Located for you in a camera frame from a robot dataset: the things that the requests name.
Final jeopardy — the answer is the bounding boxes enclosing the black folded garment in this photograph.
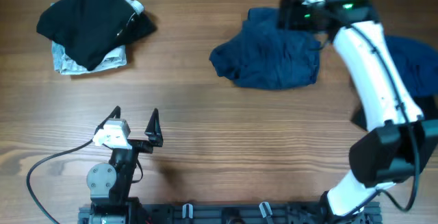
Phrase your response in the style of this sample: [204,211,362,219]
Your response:
[36,0,157,71]

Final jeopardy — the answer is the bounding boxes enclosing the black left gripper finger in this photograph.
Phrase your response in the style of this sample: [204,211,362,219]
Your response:
[144,108,164,147]
[95,105,121,134]

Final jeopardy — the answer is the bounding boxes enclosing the white grey folded garment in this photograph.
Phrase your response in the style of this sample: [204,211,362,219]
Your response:
[51,0,144,75]

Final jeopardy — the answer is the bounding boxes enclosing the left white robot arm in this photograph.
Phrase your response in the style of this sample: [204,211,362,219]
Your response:
[78,106,164,224]

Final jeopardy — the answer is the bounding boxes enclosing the dark blue shorts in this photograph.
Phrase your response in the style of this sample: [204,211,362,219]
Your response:
[209,8,321,90]

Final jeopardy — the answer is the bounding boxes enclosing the black garment with print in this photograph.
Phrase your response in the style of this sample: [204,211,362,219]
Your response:
[350,96,437,130]

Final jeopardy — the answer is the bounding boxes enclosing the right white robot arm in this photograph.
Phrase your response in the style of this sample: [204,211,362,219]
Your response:
[278,0,437,223]

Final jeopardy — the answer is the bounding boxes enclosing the black mounting rail base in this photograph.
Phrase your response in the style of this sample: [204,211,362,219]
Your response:
[77,202,383,224]

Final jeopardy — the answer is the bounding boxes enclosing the blue crumpled garment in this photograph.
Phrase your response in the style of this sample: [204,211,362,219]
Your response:
[385,36,437,97]

